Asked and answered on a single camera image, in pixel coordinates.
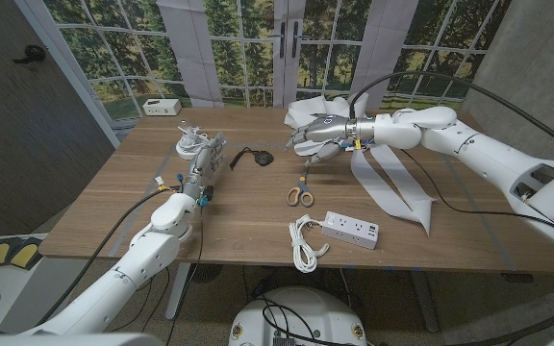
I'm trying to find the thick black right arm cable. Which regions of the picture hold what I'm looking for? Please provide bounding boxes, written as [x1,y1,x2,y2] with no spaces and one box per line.
[262,70,554,346]

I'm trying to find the white outlet box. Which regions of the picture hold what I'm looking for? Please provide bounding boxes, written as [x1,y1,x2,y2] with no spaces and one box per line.
[141,98,183,117]

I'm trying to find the white receipt paper strip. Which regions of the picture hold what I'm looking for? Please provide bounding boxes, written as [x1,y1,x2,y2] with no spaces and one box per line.
[284,91,437,237]

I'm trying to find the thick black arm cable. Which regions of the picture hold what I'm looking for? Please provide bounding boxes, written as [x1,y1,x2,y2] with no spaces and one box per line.
[36,186,185,328]
[262,70,554,346]

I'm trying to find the thin black left wrist cable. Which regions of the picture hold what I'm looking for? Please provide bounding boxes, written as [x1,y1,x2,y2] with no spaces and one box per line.
[113,205,206,340]

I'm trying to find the white power strip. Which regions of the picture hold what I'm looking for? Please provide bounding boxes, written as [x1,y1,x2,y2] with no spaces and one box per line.
[320,210,381,251]

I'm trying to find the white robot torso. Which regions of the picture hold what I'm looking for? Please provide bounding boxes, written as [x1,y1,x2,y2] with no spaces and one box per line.
[228,286,368,346]

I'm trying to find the scissors with grey yellow handles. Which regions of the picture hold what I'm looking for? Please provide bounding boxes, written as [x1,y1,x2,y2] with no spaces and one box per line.
[286,163,315,209]

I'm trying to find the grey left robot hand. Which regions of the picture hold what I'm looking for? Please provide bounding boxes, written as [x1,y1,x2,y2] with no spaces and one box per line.
[180,131,227,202]

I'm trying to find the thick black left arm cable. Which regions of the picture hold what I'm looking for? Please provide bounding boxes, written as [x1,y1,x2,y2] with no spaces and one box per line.
[36,186,185,328]

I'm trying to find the black round ribbed object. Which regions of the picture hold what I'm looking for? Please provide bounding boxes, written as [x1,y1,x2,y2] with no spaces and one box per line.
[189,262,224,284]

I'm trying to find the black charging cable with puck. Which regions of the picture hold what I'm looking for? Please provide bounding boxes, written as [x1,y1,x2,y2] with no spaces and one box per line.
[229,146,275,171]

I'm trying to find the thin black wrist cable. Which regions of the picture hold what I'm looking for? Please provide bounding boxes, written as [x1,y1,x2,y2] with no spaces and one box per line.
[399,148,554,235]
[113,205,206,340]

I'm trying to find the black door handle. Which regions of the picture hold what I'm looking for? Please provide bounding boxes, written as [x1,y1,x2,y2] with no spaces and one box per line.
[12,44,47,65]

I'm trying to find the grey table leg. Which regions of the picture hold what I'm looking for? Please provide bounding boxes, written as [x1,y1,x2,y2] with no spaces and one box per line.
[409,269,440,334]

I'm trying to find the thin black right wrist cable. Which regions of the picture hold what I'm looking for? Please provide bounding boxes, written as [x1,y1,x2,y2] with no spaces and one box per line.
[399,148,554,235]

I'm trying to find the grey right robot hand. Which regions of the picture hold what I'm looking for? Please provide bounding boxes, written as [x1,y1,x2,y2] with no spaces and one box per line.
[284,113,379,167]

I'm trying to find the printed window backdrop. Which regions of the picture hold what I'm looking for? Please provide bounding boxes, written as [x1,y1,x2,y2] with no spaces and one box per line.
[14,0,514,121]

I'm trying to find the white table leg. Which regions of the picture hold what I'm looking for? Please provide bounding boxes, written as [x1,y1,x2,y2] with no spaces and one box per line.
[164,262,192,321]

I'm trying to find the white coiled power cord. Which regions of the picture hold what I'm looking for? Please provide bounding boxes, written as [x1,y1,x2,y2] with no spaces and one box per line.
[289,214,330,274]

